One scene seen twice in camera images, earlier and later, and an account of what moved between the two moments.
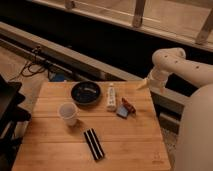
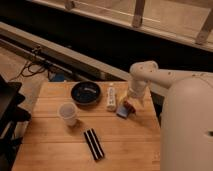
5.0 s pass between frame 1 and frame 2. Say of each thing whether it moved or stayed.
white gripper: moved
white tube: stayed
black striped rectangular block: stayed
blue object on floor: stayed
